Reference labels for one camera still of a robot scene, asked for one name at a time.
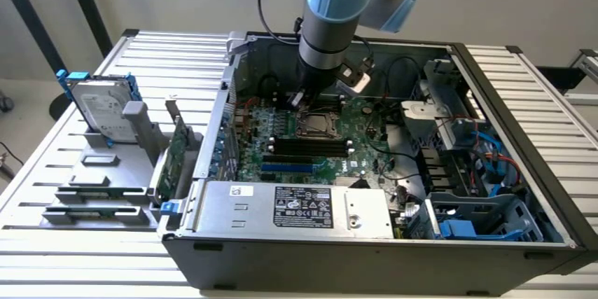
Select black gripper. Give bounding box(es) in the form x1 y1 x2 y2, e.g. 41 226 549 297
284 60 344 109

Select red SATA wire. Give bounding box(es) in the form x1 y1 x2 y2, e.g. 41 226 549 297
484 153 523 188

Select hard disk with blue rails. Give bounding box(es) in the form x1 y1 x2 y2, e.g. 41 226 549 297
55 69 144 148

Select silver power supply unit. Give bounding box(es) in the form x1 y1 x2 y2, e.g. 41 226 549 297
188 180 392 239

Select blue SATA wire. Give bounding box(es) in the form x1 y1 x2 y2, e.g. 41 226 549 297
468 130 515 197

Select black RAM slots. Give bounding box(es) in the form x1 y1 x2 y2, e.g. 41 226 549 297
272 134 351 158

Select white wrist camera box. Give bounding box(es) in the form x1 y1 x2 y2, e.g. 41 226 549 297
335 62 374 97

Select grey parts rack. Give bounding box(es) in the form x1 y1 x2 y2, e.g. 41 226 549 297
40 101 207 232

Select green Dell motherboard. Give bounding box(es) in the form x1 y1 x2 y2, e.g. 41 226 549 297
223 97 398 190

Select black open PC case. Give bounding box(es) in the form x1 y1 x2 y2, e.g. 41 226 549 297
157 31 589 297

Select CPU socket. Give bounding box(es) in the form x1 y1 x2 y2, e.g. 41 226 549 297
292 109 338 139

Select grey metal disk bay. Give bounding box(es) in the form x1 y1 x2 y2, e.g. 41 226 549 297
400 59 557 242

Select green graphics card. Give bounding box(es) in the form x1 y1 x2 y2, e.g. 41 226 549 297
149 95 197 205

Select black tripod pole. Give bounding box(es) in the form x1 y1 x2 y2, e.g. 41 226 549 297
0 0 113 72

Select blue expansion slot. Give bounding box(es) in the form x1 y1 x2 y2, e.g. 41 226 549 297
260 162 315 174

